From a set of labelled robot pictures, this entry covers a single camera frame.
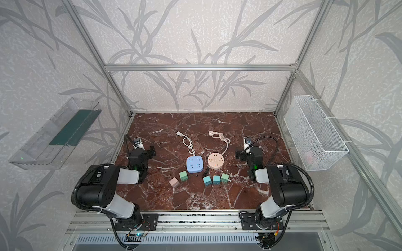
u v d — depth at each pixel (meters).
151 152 0.89
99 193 0.45
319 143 0.61
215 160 0.92
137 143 0.80
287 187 0.45
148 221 0.72
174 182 0.84
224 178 0.86
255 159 0.71
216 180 0.85
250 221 0.74
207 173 0.90
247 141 0.81
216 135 1.07
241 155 0.85
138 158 0.71
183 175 0.87
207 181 0.85
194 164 0.91
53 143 0.64
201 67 0.97
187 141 1.02
